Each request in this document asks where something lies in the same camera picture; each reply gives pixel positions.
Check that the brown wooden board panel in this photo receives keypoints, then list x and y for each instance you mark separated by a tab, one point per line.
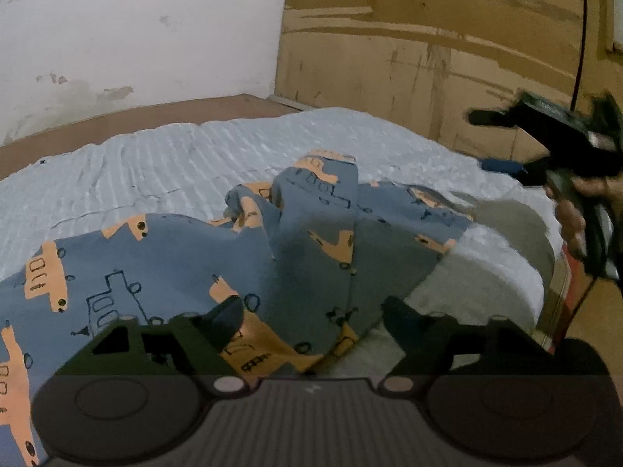
389	58

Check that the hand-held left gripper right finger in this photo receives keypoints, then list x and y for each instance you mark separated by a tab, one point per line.
405	322

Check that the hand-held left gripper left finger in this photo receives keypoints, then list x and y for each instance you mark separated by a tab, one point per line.
228	317

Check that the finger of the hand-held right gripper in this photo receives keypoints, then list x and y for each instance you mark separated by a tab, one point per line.
506	166
491	117

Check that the person's right hand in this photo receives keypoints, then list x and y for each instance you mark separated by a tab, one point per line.
569	224

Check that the blue pants with orange print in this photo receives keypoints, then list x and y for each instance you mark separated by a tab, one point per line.
170	262

